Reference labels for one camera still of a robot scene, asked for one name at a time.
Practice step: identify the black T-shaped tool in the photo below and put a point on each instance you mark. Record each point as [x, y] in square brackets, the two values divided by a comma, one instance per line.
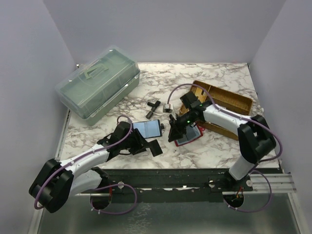
[153, 106]

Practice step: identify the tan card in tray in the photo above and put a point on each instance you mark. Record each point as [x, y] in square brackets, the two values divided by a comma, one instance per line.
[200, 94]

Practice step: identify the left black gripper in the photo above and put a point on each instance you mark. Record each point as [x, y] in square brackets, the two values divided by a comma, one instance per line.
[141, 144]

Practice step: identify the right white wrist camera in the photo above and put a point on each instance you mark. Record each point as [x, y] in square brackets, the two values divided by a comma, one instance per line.
[167, 108]

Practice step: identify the green plastic storage box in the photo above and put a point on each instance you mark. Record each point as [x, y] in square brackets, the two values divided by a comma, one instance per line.
[97, 86]

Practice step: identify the woven bamboo organizer tray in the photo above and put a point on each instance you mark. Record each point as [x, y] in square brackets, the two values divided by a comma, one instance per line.
[227, 99]

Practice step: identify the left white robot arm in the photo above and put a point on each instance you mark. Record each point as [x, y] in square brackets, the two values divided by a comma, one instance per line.
[57, 180]

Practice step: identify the aluminium extrusion rail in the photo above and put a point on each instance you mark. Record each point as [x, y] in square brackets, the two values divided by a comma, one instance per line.
[270, 183]

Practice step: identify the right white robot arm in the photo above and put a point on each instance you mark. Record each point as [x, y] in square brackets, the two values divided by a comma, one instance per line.
[255, 139]

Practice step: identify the red leather card holder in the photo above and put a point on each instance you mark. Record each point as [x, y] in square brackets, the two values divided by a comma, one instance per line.
[192, 134]

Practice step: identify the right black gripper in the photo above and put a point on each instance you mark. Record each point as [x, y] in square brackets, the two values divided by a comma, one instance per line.
[177, 129]

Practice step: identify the black leather card holder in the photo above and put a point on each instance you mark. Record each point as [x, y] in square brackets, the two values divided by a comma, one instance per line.
[149, 129]

